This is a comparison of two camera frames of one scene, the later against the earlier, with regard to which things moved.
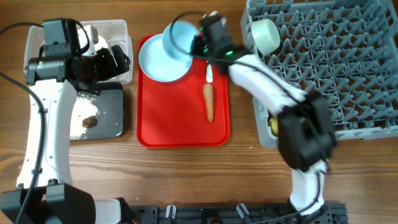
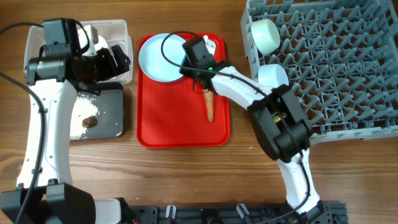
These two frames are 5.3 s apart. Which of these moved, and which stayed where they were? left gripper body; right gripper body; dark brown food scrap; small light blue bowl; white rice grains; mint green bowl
Moved: right gripper body; small light blue bowl
Stayed: left gripper body; mint green bowl; white rice grains; dark brown food scrap
